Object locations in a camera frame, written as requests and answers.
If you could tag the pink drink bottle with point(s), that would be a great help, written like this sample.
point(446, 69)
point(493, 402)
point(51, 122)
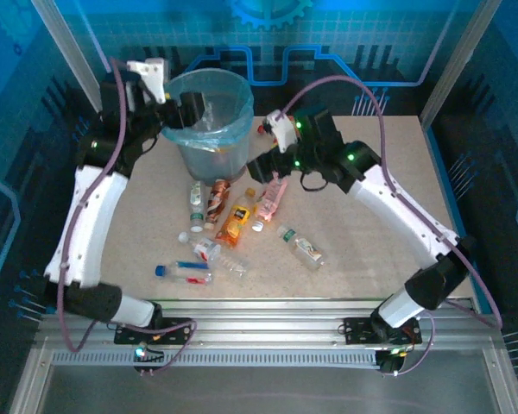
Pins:
point(269, 202)

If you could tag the brown coffee drink bottle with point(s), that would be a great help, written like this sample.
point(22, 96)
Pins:
point(217, 202)

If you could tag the orange juice bottle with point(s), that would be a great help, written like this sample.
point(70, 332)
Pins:
point(235, 220)

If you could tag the clear bottle green flower label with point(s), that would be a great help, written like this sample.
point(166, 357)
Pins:
point(196, 198)

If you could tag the clear water bottle green band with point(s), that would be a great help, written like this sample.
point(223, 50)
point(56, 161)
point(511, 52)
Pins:
point(304, 250)

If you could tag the clear bottle red label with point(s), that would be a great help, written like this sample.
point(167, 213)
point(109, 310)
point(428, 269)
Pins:
point(207, 250)

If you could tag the clear bottle blue cap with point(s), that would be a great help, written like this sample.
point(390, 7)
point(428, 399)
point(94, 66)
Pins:
point(185, 271)

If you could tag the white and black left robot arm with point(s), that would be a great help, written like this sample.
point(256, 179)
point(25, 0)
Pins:
point(90, 224)

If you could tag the clear bin with blue liner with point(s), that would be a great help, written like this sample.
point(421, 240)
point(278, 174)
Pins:
point(216, 159)

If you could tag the blue plastic bin liner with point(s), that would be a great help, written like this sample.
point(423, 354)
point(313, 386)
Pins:
point(237, 116)

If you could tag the small black connector box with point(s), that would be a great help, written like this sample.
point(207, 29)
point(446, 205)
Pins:
point(149, 358)
point(390, 362)

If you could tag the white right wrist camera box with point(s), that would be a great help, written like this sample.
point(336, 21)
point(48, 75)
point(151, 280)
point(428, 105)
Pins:
point(285, 129)

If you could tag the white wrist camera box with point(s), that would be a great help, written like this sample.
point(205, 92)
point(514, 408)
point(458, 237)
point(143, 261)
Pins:
point(285, 129)
point(151, 75)

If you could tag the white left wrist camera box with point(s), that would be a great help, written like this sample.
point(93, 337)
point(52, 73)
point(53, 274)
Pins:
point(151, 75)

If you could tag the aluminium frame post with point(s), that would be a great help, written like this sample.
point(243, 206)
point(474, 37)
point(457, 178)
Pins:
point(69, 56)
point(457, 60)

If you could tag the aluminium mounting rail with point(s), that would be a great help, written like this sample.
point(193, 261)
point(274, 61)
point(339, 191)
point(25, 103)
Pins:
point(263, 319)

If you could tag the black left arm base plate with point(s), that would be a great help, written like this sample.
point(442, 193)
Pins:
point(172, 330)

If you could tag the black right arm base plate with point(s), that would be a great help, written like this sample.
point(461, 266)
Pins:
point(356, 330)

